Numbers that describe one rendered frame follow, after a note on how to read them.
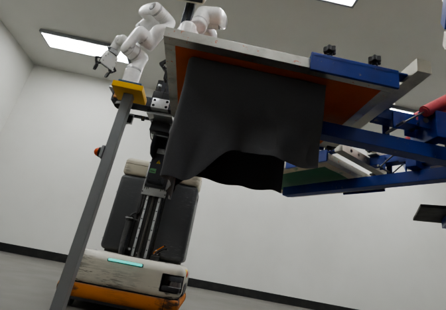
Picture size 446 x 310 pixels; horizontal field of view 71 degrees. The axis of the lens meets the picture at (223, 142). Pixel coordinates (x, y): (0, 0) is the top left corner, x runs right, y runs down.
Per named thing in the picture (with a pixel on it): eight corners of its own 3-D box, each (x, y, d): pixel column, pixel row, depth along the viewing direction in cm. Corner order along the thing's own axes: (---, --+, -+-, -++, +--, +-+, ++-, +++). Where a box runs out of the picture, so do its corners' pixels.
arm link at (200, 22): (208, 32, 157) (198, 56, 144) (183, 30, 159) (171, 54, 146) (207, 16, 150) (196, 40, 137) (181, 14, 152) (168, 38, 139)
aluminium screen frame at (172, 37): (162, 35, 99) (166, 26, 100) (170, 115, 153) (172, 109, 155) (398, 87, 102) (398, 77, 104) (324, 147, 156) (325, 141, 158)
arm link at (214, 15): (202, 23, 177) (228, 25, 175) (193, 44, 164) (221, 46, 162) (200, -5, 165) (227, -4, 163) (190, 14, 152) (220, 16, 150)
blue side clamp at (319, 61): (310, 68, 99) (311, 51, 102) (304, 77, 104) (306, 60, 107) (399, 88, 101) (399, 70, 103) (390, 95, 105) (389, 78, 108)
